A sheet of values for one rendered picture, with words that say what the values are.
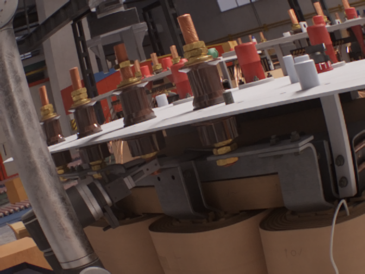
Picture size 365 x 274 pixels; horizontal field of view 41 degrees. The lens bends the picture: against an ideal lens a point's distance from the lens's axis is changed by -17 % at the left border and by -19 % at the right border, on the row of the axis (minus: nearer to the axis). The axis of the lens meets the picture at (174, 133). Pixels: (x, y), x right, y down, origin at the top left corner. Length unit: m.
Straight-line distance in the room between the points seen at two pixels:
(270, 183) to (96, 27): 0.58
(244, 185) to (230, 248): 0.17
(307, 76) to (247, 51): 0.83
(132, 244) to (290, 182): 0.72
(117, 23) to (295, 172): 0.60
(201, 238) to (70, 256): 0.36
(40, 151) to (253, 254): 0.58
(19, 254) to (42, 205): 1.30
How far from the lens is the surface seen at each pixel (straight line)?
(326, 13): 11.08
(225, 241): 1.35
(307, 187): 1.11
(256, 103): 0.94
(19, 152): 1.20
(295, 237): 1.13
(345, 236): 1.07
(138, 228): 1.70
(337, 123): 1.09
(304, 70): 0.88
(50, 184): 1.19
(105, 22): 1.41
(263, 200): 1.35
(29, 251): 2.50
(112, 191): 1.34
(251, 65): 1.70
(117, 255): 1.77
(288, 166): 1.13
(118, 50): 1.41
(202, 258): 1.40
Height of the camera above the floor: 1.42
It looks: 4 degrees down
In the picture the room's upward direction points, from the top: 17 degrees counter-clockwise
